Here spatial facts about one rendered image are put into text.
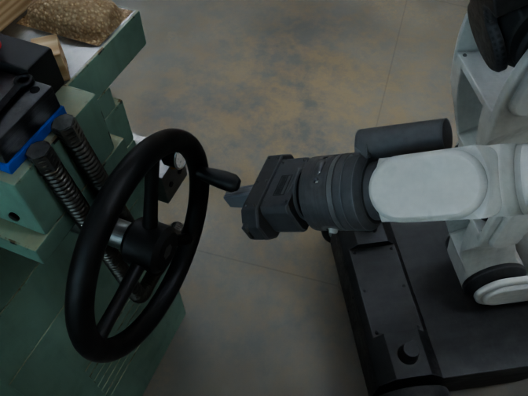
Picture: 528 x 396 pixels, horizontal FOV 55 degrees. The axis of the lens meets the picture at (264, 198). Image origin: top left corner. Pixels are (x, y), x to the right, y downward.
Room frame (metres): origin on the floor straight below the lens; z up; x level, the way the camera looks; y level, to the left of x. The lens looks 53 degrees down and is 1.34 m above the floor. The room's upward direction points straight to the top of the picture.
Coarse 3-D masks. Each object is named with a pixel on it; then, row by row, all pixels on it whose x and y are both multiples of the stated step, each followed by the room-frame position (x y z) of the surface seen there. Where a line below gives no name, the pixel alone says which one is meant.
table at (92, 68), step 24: (120, 24) 0.64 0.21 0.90; (72, 48) 0.58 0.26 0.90; (96, 48) 0.58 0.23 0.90; (120, 48) 0.61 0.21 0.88; (72, 72) 0.53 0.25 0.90; (96, 72) 0.56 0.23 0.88; (120, 72) 0.60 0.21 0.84; (120, 144) 0.43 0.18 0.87; (0, 240) 0.29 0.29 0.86; (24, 240) 0.29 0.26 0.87; (48, 240) 0.29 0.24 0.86
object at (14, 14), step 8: (0, 0) 0.64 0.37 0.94; (8, 0) 0.65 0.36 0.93; (16, 0) 0.66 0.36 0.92; (24, 0) 0.68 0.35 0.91; (32, 0) 0.69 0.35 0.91; (0, 8) 0.63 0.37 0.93; (8, 8) 0.65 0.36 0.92; (16, 8) 0.66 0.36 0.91; (24, 8) 0.67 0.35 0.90; (0, 16) 0.63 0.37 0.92; (8, 16) 0.64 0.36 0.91; (16, 16) 0.65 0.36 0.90; (0, 24) 0.62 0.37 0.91; (8, 24) 0.63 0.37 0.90
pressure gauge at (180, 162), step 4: (176, 152) 0.58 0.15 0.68; (168, 156) 0.58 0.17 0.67; (172, 156) 0.58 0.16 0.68; (176, 156) 0.58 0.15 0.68; (180, 156) 0.60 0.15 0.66; (164, 160) 0.58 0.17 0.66; (168, 160) 0.58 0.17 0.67; (172, 160) 0.58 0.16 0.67; (176, 160) 0.58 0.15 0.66; (180, 160) 0.59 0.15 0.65; (184, 160) 0.60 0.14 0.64; (164, 164) 0.59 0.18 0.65; (168, 164) 0.58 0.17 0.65; (172, 164) 0.58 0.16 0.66; (176, 164) 0.58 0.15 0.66; (180, 164) 0.59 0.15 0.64; (184, 164) 0.60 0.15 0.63; (172, 168) 0.61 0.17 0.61; (176, 168) 0.58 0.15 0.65; (180, 168) 0.58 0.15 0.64
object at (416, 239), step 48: (336, 240) 0.74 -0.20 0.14; (384, 240) 0.70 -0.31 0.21; (432, 240) 0.72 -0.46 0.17; (384, 288) 0.57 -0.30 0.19; (432, 288) 0.58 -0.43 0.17; (384, 336) 0.44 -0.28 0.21; (432, 336) 0.46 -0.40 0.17; (480, 336) 0.46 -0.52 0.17; (384, 384) 0.34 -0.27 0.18; (432, 384) 0.36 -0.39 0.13; (480, 384) 0.38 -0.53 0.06
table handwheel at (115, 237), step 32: (128, 160) 0.33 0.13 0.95; (192, 160) 0.42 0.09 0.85; (128, 192) 0.30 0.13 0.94; (192, 192) 0.43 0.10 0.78; (96, 224) 0.26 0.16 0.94; (128, 224) 0.34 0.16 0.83; (160, 224) 0.34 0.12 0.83; (192, 224) 0.40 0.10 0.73; (96, 256) 0.24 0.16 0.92; (128, 256) 0.30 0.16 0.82; (160, 256) 0.30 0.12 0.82; (192, 256) 0.37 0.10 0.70; (128, 288) 0.26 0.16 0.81; (160, 288) 0.32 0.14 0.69; (160, 320) 0.28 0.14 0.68; (96, 352) 0.19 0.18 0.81; (128, 352) 0.22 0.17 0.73
